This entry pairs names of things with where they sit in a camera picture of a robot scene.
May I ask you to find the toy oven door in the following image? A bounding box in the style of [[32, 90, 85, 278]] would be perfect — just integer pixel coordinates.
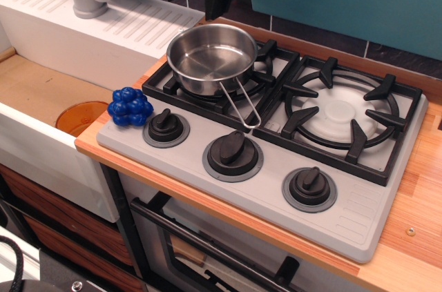
[[129, 192, 340, 291]]

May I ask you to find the stainless steel pan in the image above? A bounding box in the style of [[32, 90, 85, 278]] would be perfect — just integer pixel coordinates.
[[166, 24, 262, 130]]

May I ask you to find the black stove knob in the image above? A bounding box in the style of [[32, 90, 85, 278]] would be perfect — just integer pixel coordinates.
[[202, 130, 264, 183], [142, 108, 191, 148], [282, 166, 338, 213]]

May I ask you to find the grey toy stove top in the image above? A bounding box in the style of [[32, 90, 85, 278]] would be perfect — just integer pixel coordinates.
[[97, 96, 419, 263]]

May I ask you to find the black oven door handle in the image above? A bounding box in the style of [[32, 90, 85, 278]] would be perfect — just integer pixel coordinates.
[[130, 192, 299, 291]]

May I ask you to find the orange plastic cup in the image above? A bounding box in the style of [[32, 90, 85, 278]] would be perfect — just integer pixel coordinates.
[[55, 101, 108, 137]]

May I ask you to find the black left burner grate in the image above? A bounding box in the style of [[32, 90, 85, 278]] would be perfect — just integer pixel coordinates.
[[142, 39, 300, 133]]

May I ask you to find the blue toy blueberry cluster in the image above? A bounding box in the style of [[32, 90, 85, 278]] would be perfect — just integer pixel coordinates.
[[107, 87, 154, 126]]

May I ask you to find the black left stove knob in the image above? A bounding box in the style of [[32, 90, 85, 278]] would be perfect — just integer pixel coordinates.
[[142, 108, 191, 148]]

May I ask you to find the black braided cable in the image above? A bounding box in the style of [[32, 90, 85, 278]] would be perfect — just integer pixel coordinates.
[[0, 235, 24, 292]]

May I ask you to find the black right stove knob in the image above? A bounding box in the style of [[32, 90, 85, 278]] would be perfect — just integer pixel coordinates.
[[282, 166, 338, 213]]

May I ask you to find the black middle stove knob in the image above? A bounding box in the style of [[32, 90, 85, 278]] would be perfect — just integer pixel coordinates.
[[202, 130, 264, 183]]

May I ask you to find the white toy sink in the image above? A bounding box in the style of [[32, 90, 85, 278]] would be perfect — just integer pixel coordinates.
[[1, 0, 203, 222]]

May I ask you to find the black burner grate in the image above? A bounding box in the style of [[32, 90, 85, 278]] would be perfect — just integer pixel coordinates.
[[253, 56, 427, 186], [142, 39, 300, 133]]

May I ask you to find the black right burner grate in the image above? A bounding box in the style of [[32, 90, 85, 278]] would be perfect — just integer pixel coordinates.
[[253, 56, 427, 186]]

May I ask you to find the wooden drawer front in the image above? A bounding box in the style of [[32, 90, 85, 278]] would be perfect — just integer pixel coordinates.
[[1, 166, 146, 291]]

